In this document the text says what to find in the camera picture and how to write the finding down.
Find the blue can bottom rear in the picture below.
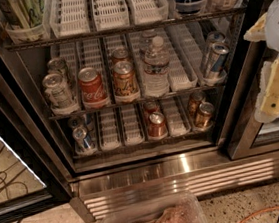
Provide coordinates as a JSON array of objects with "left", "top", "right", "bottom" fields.
[{"left": 67, "top": 114, "right": 94, "bottom": 130}]

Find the orange extension cable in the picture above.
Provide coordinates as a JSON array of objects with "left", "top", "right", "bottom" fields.
[{"left": 228, "top": 192, "right": 279, "bottom": 223}]

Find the clear water bottle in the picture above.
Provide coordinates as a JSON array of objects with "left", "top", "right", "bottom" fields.
[
  {"left": 143, "top": 36, "right": 170, "bottom": 97},
  {"left": 139, "top": 29, "right": 157, "bottom": 58}
]

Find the clear plastic bin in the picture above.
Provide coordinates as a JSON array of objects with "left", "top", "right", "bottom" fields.
[{"left": 102, "top": 192, "right": 208, "bottom": 223}]

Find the red can bottom rear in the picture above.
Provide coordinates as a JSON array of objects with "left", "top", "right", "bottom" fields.
[{"left": 143, "top": 101, "right": 160, "bottom": 119}]

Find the clear water bottle rear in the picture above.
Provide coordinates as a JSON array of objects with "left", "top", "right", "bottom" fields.
[{"left": 139, "top": 29, "right": 157, "bottom": 58}]

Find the open glass fridge door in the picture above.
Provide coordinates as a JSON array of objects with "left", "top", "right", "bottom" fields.
[{"left": 0, "top": 111, "right": 57, "bottom": 223}]

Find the silver can rear left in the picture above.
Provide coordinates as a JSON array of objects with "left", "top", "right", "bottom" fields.
[{"left": 47, "top": 57, "right": 71, "bottom": 82}]

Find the slim silver blue can front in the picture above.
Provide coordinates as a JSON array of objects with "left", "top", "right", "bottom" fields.
[{"left": 204, "top": 42, "right": 229, "bottom": 79}]

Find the slim silver blue can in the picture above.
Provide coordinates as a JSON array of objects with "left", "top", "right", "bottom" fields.
[
  {"left": 203, "top": 31, "right": 226, "bottom": 56},
  {"left": 204, "top": 42, "right": 229, "bottom": 79}
]

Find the red coke can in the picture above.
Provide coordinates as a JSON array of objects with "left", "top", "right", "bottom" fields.
[{"left": 78, "top": 67, "right": 107, "bottom": 103}]

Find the silver can front left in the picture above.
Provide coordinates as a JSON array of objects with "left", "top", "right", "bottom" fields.
[{"left": 42, "top": 73, "right": 74, "bottom": 109}]

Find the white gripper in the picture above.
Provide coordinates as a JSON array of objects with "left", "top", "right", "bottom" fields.
[{"left": 244, "top": 0, "right": 279, "bottom": 124}]

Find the gold can bottom front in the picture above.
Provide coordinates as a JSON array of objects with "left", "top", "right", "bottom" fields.
[{"left": 194, "top": 102, "right": 215, "bottom": 129}]

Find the blue can bottom front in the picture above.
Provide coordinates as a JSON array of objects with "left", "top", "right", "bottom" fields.
[{"left": 72, "top": 126, "right": 95, "bottom": 152}]

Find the red can bottom front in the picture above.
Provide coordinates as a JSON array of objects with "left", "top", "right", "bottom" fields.
[{"left": 147, "top": 111, "right": 167, "bottom": 139}]

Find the orange can front middle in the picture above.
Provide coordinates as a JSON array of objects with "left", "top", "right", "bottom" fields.
[{"left": 113, "top": 61, "right": 139, "bottom": 97}]

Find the steel fridge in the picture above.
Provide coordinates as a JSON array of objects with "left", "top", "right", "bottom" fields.
[{"left": 0, "top": 0, "right": 279, "bottom": 223}]

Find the orange can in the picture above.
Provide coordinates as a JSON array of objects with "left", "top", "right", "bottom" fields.
[
  {"left": 113, "top": 61, "right": 139, "bottom": 97},
  {"left": 111, "top": 47, "right": 131, "bottom": 65}
]

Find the slim silver blue can rear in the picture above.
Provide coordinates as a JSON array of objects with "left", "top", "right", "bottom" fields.
[{"left": 203, "top": 31, "right": 226, "bottom": 56}]

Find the gold can bottom rear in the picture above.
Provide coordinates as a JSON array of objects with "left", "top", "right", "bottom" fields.
[{"left": 187, "top": 90, "right": 206, "bottom": 116}]

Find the gold can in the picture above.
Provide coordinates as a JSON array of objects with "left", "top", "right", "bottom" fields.
[
  {"left": 187, "top": 90, "right": 206, "bottom": 116},
  {"left": 194, "top": 102, "right": 215, "bottom": 129}
]

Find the orange can rear middle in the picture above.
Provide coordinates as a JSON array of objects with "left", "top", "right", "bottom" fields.
[{"left": 111, "top": 47, "right": 131, "bottom": 65}]

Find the clear water bottle front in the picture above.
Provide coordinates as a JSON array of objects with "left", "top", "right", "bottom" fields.
[{"left": 143, "top": 36, "right": 170, "bottom": 97}]

